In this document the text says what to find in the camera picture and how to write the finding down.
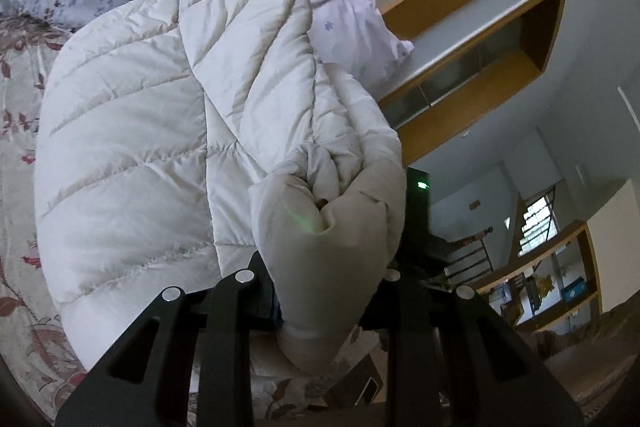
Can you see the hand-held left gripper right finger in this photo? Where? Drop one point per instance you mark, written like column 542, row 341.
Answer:
column 407, row 337

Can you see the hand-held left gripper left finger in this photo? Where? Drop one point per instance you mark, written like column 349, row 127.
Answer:
column 235, row 317

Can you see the white quilted down jacket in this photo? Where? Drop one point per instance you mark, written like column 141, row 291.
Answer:
column 150, row 132

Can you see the dark box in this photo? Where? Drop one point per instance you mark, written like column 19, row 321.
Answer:
column 355, row 382

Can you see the small barred window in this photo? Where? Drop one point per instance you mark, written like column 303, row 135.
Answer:
column 540, row 222

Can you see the blue box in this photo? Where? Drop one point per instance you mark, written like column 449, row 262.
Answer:
column 573, row 289

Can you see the white cabinet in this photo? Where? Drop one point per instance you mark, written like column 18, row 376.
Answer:
column 617, row 252

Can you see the floral bedspread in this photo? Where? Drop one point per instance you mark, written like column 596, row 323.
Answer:
column 20, row 307

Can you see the wooden wall shelf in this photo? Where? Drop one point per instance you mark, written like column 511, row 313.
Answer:
column 545, row 312

